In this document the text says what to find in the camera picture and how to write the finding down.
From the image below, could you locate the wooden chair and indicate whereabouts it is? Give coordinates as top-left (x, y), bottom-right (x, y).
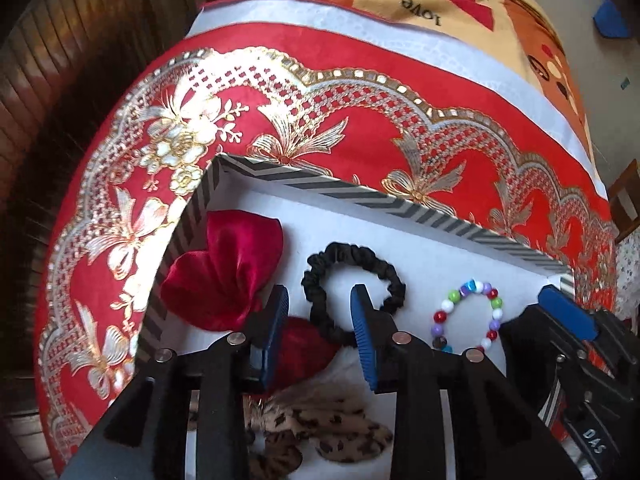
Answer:
top-left (607, 159), bottom-right (640, 246)

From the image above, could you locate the leopard print scrunchie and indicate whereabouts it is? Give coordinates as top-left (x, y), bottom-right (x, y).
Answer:
top-left (242, 392), bottom-right (393, 480)

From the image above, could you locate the striped cardboard box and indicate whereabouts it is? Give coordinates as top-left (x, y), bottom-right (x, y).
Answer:
top-left (135, 154), bottom-right (576, 480)

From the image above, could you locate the black scrunchie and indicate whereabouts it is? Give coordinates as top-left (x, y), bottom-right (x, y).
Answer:
top-left (301, 241), bottom-right (407, 347)

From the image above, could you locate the red floral tablecloth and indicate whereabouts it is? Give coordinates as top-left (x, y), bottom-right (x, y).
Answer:
top-left (37, 0), bottom-right (618, 476)

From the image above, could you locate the orange printed blanket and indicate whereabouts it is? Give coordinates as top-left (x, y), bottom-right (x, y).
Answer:
top-left (325, 0), bottom-right (601, 181)

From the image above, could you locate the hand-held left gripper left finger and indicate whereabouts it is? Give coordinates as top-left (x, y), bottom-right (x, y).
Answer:
top-left (65, 284), bottom-right (291, 480)

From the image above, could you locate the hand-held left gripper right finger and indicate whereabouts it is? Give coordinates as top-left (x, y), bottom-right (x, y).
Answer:
top-left (350, 284), bottom-right (583, 480)

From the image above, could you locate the blue plastic object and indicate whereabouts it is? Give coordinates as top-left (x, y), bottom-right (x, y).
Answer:
top-left (594, 0), bottom-right (632, 40)

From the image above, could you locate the multicolour bead bracelet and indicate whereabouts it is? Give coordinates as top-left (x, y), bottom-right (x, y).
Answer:
top-left (431, 279), bottom-right (503, 353)

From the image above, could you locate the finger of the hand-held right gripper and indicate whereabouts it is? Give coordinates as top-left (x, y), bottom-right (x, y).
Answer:
top-left (538, 284), bottom-right (628, 351)
top-left (500, 305), bottom-right (590, 412)

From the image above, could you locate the red velvet bow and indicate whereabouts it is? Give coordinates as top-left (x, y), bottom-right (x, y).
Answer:
top-left (160, 210), bottom-right (341, 391)

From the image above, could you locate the floral bedding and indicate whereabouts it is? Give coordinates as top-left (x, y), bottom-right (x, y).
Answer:
top-left (612, 240), bottom-right (640, 321)

